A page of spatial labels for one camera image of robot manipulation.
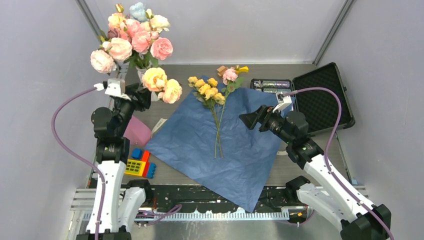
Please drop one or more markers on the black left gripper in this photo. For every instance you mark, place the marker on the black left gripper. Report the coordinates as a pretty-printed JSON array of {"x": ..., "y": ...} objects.
[{"x": 142, "y": 96}]

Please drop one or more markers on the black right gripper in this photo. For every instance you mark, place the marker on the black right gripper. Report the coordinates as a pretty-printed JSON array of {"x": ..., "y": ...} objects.
[{"x": 262, "y": 115}]

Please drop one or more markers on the cream satin ribbon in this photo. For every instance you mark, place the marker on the cream satin ribbon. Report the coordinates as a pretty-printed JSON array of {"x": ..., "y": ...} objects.
[{"x": 158, "y": 125}]

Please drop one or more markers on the yellow flower stems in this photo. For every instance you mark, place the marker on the yellow flower stems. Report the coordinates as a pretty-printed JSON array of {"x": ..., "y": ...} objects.
[{"x": 207, "y": 92}]

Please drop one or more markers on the dark blue wrapping paper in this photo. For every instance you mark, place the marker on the dark blue wrapping paper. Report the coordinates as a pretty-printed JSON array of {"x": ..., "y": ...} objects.
[{"x": 186, "y": 142}]

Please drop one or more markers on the light pink flower stem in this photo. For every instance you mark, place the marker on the light pink flower stem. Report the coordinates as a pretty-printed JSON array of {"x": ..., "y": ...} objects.
[{"x": 105, "y": 59}]

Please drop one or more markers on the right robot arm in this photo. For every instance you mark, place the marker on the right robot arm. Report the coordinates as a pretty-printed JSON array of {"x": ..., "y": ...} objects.
[{"x": 351, "y": 213}]

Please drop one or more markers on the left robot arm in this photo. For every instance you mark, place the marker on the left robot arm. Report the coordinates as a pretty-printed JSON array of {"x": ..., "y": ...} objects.
[{"x": 114, "y": 212}]

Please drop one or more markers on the pink flowers in vase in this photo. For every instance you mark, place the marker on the pink flowers in vase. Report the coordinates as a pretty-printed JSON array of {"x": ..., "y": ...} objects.
[{"x": 134, "y": 38}]

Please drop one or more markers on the yellow wooden arch block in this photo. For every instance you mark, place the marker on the yellow wooden arch block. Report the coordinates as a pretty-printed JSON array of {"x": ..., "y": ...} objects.
[{"x": 244, "y": 69}]

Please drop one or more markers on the orange toy bar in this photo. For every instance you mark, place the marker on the orange toy bar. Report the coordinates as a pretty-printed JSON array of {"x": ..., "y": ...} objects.
[{"x": 146, "y": 159}]

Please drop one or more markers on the yellow grid toy block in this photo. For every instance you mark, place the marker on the yellow grid toy block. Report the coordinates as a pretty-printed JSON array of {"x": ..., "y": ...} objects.
[{"x": 135, "y": 167}]

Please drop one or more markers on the blue studded toy brick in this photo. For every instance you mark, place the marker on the blue studded toy brick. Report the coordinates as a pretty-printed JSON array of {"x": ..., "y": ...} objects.
[{"x": 150, "y": 170}]

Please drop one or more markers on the black poker chip case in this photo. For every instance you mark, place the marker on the black poker chip case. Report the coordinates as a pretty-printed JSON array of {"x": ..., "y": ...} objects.
[{"x": 319, "y": 107}]

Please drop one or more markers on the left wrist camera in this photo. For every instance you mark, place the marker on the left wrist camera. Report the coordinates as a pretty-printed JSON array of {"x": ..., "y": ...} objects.
[{"x": 113, "y": 87}]

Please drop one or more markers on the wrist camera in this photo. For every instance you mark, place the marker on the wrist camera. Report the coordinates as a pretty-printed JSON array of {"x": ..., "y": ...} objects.
[
  {"x": 113, "y": 87},
  {"x": 284, "y": 102}
]

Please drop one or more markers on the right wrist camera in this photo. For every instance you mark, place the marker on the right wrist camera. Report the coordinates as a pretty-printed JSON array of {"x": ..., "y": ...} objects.
[{"x": 284, "y": 102}]

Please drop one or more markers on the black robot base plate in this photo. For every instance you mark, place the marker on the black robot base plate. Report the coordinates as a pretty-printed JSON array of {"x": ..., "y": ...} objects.
[{"x": 198, "y": 198}]

